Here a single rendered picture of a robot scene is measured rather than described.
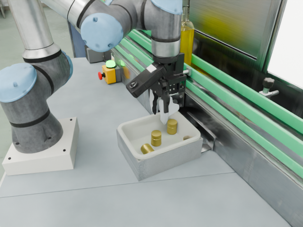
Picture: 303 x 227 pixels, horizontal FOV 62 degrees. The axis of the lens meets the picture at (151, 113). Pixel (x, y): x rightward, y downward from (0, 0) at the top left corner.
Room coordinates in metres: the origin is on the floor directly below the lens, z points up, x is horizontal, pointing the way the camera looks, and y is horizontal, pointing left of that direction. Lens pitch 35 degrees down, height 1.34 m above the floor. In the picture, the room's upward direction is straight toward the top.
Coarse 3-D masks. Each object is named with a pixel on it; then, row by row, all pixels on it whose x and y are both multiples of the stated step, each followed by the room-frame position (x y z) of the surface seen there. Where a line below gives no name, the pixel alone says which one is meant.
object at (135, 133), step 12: (132, 120) 0.67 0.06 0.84; (144, 120) 0.68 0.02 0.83; (156, 120) 0.70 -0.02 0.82; (180, 120) 0.69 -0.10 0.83; (120, 132) 0.61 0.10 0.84; (132, 132) 0.65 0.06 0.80; (144, 132) 0.67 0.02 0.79; (180, 132) 0.67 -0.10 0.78; (192, 132) 0.62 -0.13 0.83; (132, 144) 0.63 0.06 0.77; (168, 144) 0.63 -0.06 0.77; (180, 144) 0.55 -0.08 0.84; (144, 156) 0.50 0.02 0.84
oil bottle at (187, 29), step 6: (186, 24) 0.90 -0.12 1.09; (192, 24) 0.91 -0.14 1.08; (186, 30) 0.89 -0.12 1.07; (192, 30) 0.91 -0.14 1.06; (180, 36) 0.89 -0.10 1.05; (186, 36) 0.90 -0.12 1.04; (192, 36) 0.91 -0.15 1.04; (180, 42) 0.89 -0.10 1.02; (186, 42) 0.90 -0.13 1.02; (192, 42) 0.91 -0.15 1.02; (180, 48) 0.89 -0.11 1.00; (186, 48) 0.90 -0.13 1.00; (192, 48) 0.91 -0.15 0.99; (186, 54) 0.90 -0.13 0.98; (186, 60) 0.90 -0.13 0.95
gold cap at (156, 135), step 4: (152, 132) 0.64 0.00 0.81; (156, 132) 0.64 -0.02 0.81; (160, 132) 0.64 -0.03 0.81; (152, 136) 0.62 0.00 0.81; (156, 136) 0.62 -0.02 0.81; (160, 136) 0.63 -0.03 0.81; (152, 140) 0.63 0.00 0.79; (156, 140) 0.62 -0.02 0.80; (160, 140) 0.63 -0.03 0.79; (152, 144) 0.62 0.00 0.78; (156, 144) 0.62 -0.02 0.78; (160, 144) 0.62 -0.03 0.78
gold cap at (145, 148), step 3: (144, 144) 0.59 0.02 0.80; (147, 144) 0.59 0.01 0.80; (141, 147) 0.59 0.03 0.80; (144, 147) 0.58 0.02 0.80; (147, 147) 0.58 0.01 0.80; (150, 147) 0.58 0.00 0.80; (141, 150) 0.58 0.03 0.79; (144, 150) 0.57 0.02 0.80; (147, 150) 0.57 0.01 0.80; (150, 150) 0.56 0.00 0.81; (153, 150) 0.57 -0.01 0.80; (144, 153) 0.57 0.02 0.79; (147, 153) 0.56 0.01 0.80
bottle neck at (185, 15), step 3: (183, 6) 0.91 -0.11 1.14; (186, 6) 0.91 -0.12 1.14; (189, 6) 0.92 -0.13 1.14; (183, 9) 0.91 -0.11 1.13; (186, 9) 0.91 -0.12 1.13; (183, 12) 0.91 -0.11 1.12; (186, 12) 0.91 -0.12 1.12; (183, 15) 0.91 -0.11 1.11; (186, 15) 0.91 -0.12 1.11; (183, 18) 0.91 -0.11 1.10; (186, 18) 0.91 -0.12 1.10
